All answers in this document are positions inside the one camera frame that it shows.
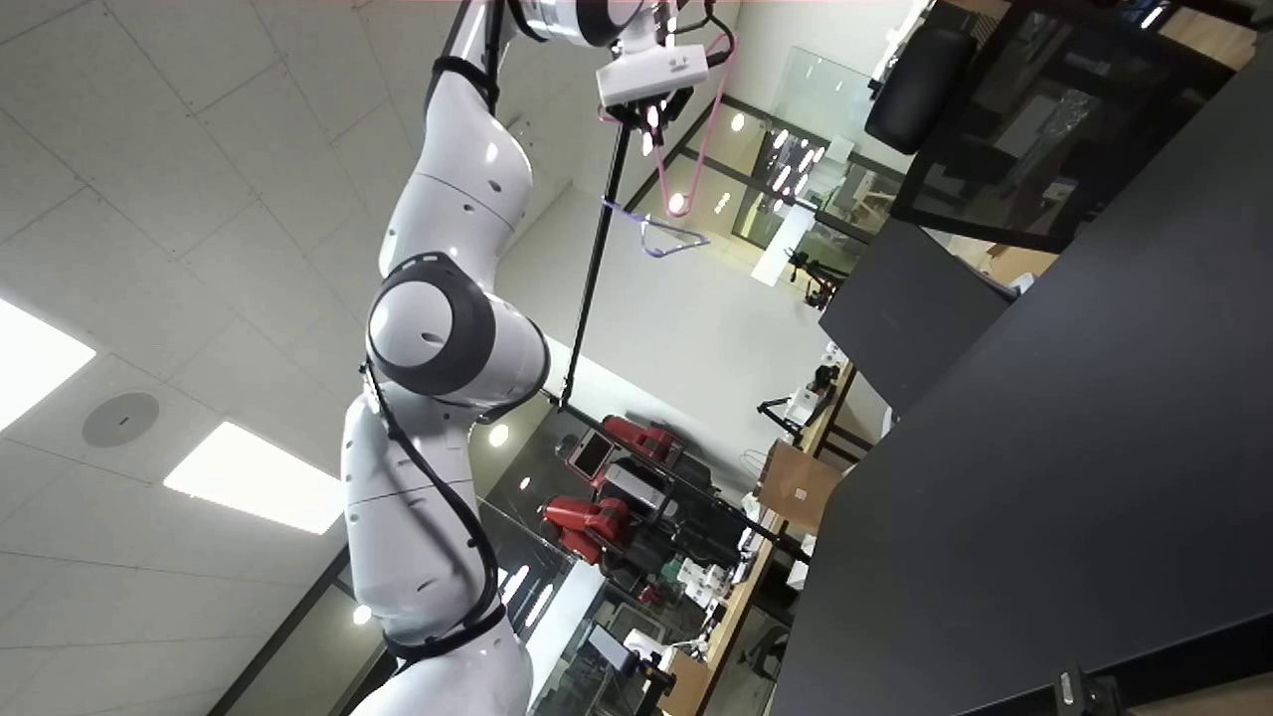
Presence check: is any square ceiling light panel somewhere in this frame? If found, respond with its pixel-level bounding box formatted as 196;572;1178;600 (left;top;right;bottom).
0;295;99;432
160;417;348;537

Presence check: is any black panel box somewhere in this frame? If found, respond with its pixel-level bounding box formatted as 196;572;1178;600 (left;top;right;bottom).
818;213;1022;422

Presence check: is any black stand pole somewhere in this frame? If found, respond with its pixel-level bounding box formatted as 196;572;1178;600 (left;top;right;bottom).
556;118;644;408

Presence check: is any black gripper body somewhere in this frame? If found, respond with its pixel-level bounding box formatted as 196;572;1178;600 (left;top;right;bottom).
632;83;701;149

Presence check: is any round grey ceiling speaker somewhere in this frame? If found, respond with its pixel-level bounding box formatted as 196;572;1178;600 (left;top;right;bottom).
79;385;164;449

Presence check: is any black office chair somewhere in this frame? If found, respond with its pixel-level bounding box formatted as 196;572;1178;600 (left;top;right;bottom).
863;15;985;160

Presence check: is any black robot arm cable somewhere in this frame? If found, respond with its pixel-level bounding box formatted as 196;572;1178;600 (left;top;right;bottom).
359;350;509;669

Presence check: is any brown cardboard box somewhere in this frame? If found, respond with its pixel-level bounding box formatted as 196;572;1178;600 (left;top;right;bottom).
750;437;845;537

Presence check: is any black framed glass cabinet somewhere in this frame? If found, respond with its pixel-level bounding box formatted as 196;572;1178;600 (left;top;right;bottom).
890;0;1241;255

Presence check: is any lavender clothes hanger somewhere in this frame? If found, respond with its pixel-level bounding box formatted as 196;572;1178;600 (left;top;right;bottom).
599;196;714;263

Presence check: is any red background robot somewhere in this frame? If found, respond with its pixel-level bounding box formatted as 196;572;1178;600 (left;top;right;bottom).
532;408;697;566

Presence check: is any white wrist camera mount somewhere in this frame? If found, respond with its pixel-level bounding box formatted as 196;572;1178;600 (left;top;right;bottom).
591;39;714;116

